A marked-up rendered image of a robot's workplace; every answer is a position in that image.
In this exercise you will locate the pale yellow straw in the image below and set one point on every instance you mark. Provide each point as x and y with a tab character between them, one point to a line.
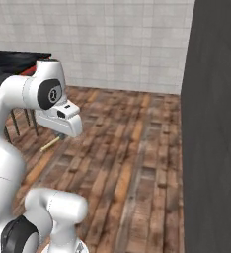
50	145

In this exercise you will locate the black dining counter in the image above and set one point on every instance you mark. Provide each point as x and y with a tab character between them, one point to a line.
9	62

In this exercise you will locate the dark grey tall cabinet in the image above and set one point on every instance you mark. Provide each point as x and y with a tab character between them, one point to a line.
213	131

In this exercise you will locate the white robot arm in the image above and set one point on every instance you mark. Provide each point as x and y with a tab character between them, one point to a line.
9	95

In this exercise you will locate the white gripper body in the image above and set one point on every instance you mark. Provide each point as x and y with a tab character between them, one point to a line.
66	126

